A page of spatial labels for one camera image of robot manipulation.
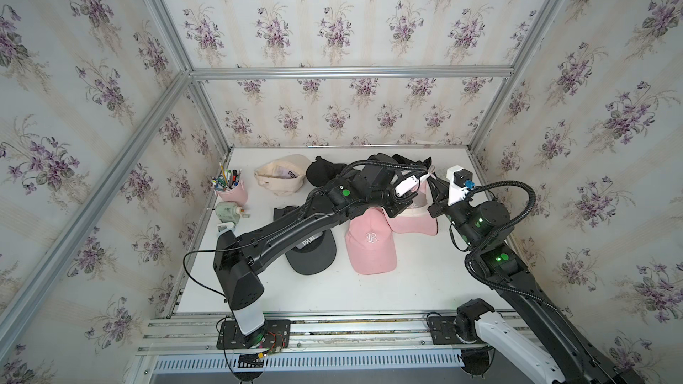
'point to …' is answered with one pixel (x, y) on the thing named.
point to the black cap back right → (426, 164)
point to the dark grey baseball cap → (313, 255)
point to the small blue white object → (223, 228)
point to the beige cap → (284, 175)
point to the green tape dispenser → (229, 212)
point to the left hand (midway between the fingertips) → (411, 191)
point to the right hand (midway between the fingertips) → (437, 176)
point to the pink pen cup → (229, 186)
